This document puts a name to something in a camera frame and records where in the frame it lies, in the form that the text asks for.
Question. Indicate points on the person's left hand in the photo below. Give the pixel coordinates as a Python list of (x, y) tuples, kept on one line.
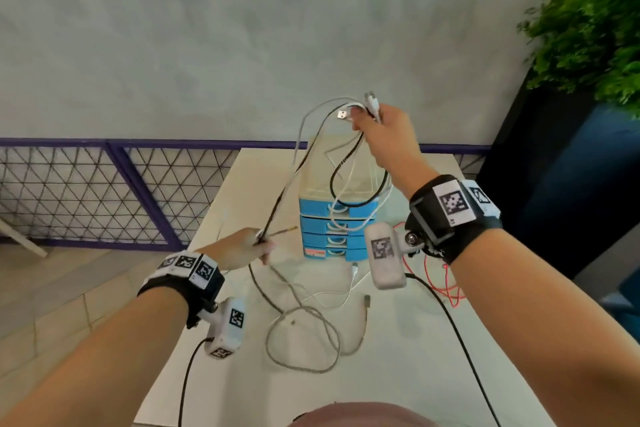
[(235, 249)]

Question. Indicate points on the person's right hand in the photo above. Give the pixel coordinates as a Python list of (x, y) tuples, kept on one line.
[(390, 141)]

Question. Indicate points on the person's left fingers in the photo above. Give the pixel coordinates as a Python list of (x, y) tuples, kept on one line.
[(265, 249)]

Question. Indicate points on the person's right fingers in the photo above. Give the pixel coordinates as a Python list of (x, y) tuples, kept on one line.
[(362, 120)]

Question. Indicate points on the person's left forearm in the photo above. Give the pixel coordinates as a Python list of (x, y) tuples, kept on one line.
[(100, 361)]

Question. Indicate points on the person's right forearm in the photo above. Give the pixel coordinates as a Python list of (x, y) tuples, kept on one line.
[(530, 336)]

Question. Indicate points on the blue drawer organizer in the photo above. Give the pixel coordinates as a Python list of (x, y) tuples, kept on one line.
[(320, 221)]

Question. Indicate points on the purple mesh railing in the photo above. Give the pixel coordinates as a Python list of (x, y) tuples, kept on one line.
[(140, 181)]

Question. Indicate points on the pink clothing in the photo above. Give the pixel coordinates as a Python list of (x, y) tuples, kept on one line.
[(365, 415)]

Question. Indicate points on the dark blue planter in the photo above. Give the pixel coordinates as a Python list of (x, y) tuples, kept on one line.
[(550, 181)]

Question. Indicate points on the green potted plant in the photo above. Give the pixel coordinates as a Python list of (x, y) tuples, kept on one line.
[(590, 36)]

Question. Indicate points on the white furniture leg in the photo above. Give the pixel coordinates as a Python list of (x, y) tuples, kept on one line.
[(22, 239)]

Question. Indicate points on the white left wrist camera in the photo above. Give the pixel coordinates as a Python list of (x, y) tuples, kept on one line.
[(227, 324)]

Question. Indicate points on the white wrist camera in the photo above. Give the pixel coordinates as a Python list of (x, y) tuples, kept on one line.
[(227, 324), (385, 256)]

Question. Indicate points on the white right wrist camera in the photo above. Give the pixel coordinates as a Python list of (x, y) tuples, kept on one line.
[(385, 256)]

